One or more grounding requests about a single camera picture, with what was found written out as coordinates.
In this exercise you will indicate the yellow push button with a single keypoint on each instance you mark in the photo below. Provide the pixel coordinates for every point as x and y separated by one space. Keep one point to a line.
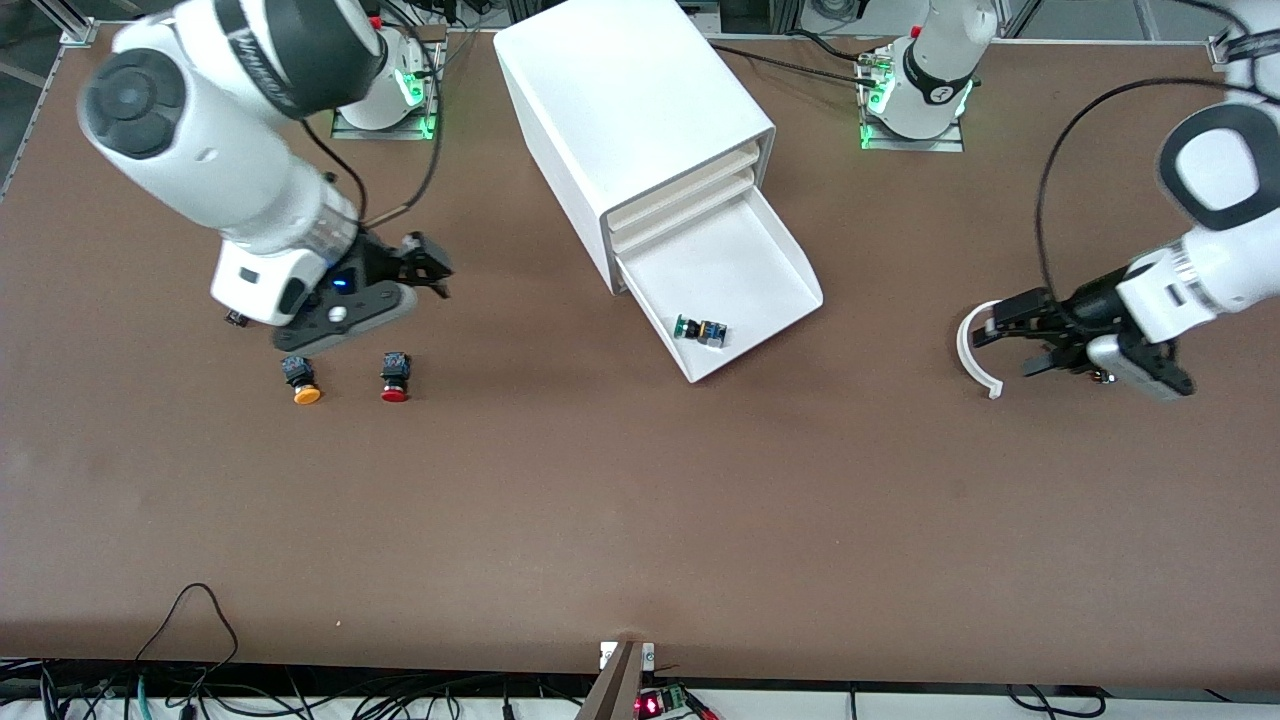
300 375

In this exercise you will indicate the white curved plastic arc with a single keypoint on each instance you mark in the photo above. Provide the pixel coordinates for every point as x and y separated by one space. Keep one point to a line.
962 350

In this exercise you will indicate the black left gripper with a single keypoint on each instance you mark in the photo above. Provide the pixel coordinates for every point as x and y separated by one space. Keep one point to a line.
1090 302

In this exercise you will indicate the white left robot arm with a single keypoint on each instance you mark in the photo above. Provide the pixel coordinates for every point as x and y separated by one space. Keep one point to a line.
1210 270

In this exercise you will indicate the green push button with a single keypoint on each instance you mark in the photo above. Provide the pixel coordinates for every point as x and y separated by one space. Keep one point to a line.
705 332

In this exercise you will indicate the lowest white cabinet drawer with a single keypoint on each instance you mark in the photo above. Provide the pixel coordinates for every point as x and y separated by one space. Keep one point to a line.
730 260

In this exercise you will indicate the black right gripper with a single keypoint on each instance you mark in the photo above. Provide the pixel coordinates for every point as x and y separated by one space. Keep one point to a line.
376 261

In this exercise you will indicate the small silver table bracket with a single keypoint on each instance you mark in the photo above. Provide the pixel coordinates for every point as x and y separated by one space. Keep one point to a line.
648 655

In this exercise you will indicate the taupe angled bar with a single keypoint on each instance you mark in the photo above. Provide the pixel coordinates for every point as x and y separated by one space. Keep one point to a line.
612 690

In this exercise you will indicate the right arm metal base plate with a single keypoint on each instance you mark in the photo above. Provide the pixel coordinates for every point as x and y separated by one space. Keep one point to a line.
435 100

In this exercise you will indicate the small black contact block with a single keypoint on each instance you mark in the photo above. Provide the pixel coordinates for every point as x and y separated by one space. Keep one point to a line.
236 320

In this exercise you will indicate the white drawer cabinet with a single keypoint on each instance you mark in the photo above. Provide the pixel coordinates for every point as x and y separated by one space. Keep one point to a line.
620 90

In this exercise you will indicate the aluminium frame profile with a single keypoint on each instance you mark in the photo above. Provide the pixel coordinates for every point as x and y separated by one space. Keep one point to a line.
75 30
1222 48

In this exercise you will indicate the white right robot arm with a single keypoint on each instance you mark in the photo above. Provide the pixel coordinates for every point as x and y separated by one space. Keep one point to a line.
200 150

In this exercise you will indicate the circuit board with red light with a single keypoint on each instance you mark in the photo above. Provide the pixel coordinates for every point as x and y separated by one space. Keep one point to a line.
650 705

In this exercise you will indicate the red push button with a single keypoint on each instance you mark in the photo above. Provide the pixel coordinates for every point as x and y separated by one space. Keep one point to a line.
395 370

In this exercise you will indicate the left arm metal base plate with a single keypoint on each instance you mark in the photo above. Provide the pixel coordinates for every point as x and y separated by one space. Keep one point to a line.
920 145

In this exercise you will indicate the middle white cabinet drawer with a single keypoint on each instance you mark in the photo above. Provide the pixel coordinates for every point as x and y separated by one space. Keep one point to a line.
690 217

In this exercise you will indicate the highest white cabinet drawer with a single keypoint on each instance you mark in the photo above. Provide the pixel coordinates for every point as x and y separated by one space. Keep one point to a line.
690 190

